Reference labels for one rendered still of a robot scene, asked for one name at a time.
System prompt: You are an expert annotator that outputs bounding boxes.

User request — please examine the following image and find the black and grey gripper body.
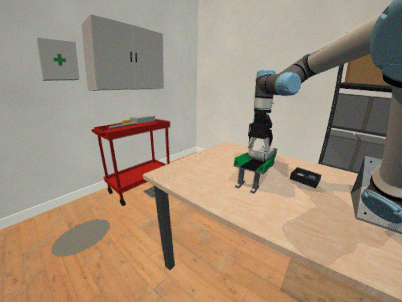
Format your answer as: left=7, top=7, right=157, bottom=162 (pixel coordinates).
left=248, top=109, right=271, bottom=139

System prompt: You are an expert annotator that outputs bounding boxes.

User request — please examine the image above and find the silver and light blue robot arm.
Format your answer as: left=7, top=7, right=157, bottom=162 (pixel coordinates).
left=254, top=0, right=402, bottom=224

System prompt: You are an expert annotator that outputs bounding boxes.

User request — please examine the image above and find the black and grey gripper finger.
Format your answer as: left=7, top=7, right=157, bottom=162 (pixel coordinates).
left=248, top=136, right=257, bottom=156
left=264, top=130, right=273, bottom=159

